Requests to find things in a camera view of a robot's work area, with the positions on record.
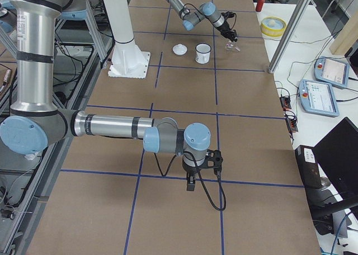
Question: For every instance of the clear glass funnel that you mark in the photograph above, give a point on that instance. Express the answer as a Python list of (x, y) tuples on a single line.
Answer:
[(232, 46)]

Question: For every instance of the white enamel cup blue rim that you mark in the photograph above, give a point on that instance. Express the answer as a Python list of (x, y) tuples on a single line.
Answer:
[(203, 51)]

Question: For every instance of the lower grey teach pendant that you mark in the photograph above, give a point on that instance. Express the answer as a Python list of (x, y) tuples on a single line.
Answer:
[(318, 98)]

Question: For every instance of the yellow tape roll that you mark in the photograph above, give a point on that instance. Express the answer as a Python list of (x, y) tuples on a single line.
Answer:
[(273, 26)]

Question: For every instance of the wooden board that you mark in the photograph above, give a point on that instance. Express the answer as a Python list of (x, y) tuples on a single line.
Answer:
[(346, 38)]

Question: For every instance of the grey teach pendant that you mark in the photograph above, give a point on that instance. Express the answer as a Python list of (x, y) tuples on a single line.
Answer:
[(332, 71), (318, 98)]

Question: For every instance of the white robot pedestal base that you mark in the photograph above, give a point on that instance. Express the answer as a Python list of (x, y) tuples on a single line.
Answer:
[(127, 60)]

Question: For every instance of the white ceramic lid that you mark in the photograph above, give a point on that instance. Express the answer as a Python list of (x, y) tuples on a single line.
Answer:
[(179, 49)]

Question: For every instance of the upper grey teach pendant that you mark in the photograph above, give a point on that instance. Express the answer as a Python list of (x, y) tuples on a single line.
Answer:
[(332, 71)]

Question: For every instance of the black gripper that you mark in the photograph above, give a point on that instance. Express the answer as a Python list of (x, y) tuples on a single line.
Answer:
[(226, 29), (189, 171)]

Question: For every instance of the black laptop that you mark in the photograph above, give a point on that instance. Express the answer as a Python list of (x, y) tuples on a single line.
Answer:
[(336, 154)]

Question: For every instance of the black box with label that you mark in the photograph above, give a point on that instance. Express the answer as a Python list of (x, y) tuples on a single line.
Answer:
[(308, 167)]

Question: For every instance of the aluminium frame post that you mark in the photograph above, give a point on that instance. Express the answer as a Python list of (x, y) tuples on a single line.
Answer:
[(288, 33)]

